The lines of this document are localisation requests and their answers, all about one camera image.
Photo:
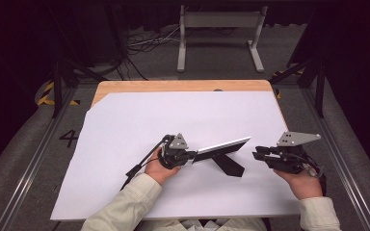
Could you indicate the person's beige clothing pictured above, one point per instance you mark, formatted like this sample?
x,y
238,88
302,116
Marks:
x,y
205,225

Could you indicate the person's left hand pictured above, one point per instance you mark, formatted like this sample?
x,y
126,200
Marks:
x,y
159,173

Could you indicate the white paper sheet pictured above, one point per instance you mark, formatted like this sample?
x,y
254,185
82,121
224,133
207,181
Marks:
x,y
179,115

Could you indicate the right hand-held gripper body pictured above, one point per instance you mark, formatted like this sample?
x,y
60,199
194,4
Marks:
x,y
285,160

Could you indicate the aluminium floor rail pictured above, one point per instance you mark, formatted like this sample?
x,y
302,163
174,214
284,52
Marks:
x,y
343,166
29,170

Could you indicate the silver photo frame black back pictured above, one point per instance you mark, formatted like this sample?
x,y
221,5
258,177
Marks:
x,y
218,150

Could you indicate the black tripod stand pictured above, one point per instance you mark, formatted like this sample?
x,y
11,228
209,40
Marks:
x,y
58,86
319,86

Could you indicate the person's right hand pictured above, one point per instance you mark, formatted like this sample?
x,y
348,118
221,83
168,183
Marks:
x,y
305,186

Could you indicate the grey metal stand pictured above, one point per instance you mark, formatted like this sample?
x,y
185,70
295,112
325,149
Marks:
x,y
221,20

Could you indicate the yellow black hazard tape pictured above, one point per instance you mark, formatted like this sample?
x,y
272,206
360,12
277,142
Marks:
x,y
46,93

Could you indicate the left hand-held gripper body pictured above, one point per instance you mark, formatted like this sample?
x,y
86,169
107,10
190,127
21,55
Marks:
x,y
173,155

